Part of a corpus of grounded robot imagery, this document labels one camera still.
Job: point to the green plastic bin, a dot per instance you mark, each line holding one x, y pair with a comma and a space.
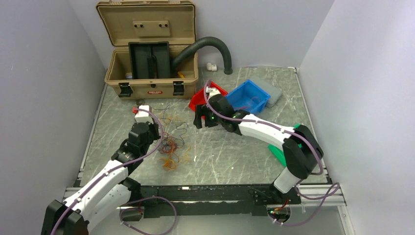
278, 153

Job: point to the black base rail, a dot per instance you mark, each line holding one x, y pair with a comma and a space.
253, 199

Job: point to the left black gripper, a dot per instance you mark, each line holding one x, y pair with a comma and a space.
154, 127

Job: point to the yellow tool in toolbox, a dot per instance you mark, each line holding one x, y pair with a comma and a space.
181, 75

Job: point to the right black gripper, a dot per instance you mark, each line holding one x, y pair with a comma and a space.
202, 109

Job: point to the blue plastic bin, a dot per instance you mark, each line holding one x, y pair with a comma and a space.
249, 97

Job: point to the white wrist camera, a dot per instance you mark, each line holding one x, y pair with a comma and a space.
210, 92
142, 115

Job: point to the white pipe fitting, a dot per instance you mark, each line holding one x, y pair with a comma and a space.
211, 67

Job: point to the tan plastic toolbox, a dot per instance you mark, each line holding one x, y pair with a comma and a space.
147, 36

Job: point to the grey plastic case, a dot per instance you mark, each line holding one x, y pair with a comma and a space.
273, 91

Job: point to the red plastic bin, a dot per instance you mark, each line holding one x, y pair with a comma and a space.
198, 98

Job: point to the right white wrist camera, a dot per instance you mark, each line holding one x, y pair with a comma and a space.
210, 92

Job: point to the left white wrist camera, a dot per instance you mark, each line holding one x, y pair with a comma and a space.
142, 115

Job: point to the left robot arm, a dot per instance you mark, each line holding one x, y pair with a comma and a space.
110, 188

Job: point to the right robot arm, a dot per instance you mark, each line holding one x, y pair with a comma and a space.
301, 150

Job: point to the black toolbox tray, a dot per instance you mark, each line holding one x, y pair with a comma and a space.
150, 60

